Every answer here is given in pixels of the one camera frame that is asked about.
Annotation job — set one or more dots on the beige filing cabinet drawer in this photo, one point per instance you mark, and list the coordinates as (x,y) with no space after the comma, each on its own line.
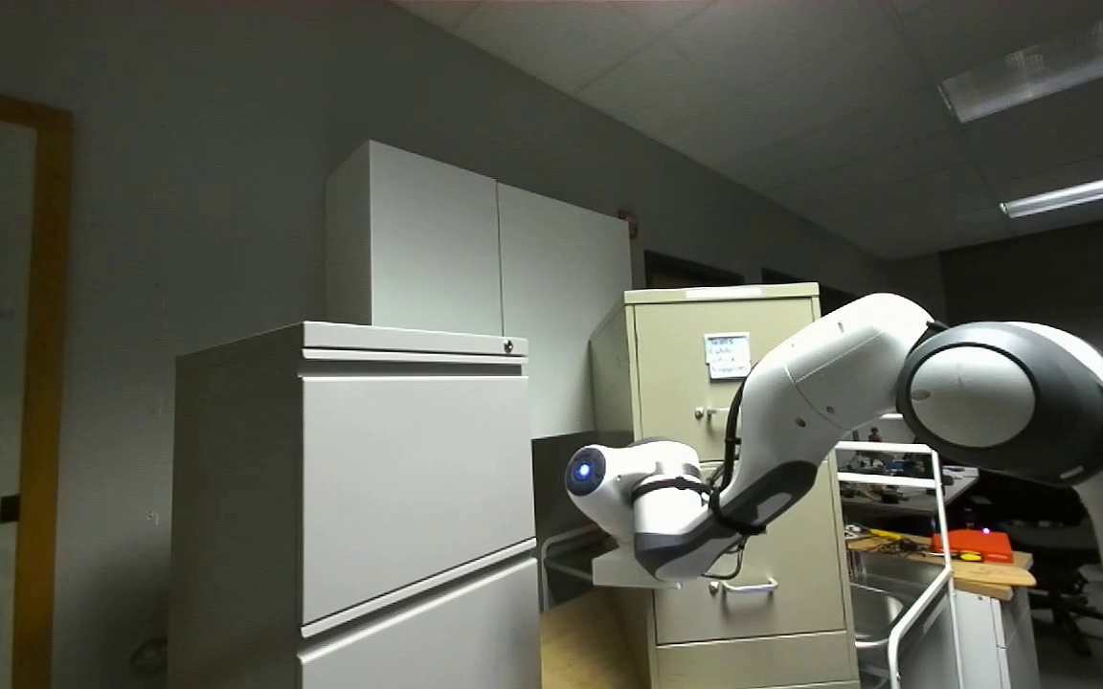
(803,581)

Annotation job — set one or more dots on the white grey Franka robot arm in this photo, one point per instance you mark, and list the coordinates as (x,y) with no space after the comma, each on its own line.
(995,394)

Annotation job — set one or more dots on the beige metal filing cabinet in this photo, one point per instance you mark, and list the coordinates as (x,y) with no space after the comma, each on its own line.
(670,347)

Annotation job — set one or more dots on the tall white storage cabinet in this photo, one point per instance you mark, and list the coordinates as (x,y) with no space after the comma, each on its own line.
(448,241)

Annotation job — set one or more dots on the white paper label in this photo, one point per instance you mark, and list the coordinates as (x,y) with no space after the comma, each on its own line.
(726,357)

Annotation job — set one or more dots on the grey lateral filing cabinet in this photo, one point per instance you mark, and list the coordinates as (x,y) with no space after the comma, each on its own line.
(398,484)

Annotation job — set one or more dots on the orange tool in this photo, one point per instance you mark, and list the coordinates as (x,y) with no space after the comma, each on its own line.
(975,545)

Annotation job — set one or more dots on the wooden work table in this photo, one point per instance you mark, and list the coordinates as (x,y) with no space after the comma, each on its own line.
(992,574)

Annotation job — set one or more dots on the narrow ceiling light strip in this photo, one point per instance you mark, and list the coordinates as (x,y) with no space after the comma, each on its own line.
(1082,193)

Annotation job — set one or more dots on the wide ceiling light panel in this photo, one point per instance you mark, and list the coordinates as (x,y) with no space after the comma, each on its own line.
(1049,61)

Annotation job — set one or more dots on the black office chair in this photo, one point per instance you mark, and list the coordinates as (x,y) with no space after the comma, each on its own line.
(1071,600)

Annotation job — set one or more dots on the white metal tube frame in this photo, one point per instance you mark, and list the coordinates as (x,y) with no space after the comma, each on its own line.
(934,537)

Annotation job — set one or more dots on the black wall outlet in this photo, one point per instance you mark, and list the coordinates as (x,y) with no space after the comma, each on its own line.
(5,507)

